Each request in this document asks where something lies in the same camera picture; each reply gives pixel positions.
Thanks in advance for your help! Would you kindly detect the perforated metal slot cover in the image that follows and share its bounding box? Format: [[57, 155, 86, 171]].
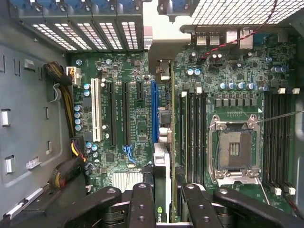
[[76, 22, 105, 50], [120, 21, 140, 50], [98, 21, 124, 50], [54, 22, 93, 51], [30, 22, 78, 52]]

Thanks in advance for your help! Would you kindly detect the black RAM slot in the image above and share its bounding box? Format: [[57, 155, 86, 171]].
[[188, 86, 196, 186], [200, 86, 208, 186], [270, 87, 281, 195], [194, 86, 202, 186], [284, 87, 297, 195], [263, 87, 274, 195], [277, 87, 289, 195]]

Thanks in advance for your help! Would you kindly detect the open black PC case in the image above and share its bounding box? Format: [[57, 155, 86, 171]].
[[0, 0, 304, 228]]

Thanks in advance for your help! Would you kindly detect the blue expansion slot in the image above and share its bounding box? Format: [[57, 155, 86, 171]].
[[150, 80, 159, 145]]

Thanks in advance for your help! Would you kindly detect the long braided power cable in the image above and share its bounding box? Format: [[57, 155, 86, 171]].
[[43, 61, 84, 157]]

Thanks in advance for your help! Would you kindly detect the long black expansion slot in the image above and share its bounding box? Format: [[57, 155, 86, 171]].
[[122, 81, 132, 146], [106, 81, 117, 147]]

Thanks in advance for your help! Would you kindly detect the short black expansion slot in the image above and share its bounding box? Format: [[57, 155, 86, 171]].
[[136, 81, 145, 101]]

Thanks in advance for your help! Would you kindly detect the short braided power cable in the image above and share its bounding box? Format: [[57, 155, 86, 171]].
[[50, 155, 87, 189]]

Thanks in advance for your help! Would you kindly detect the red black twisted wire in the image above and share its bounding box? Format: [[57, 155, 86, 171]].
[[200, 0, 279, 60]]

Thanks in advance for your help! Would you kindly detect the thin metal locking lever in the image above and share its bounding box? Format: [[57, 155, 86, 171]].
[[257, 110, 304, 124]]

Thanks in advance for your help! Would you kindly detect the silver chipset heatsink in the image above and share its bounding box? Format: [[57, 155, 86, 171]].
[[112, 171, 146, 189]]

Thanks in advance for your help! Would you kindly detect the green motherboard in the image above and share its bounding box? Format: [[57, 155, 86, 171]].
[[67, 29, 299, 216]]

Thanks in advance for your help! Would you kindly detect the CPU socket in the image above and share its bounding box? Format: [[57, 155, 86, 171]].
[[207, 113, 262, 187]]

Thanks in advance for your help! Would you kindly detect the white expansion slot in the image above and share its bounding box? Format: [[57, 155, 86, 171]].
[[91, 77, 103, 148]]

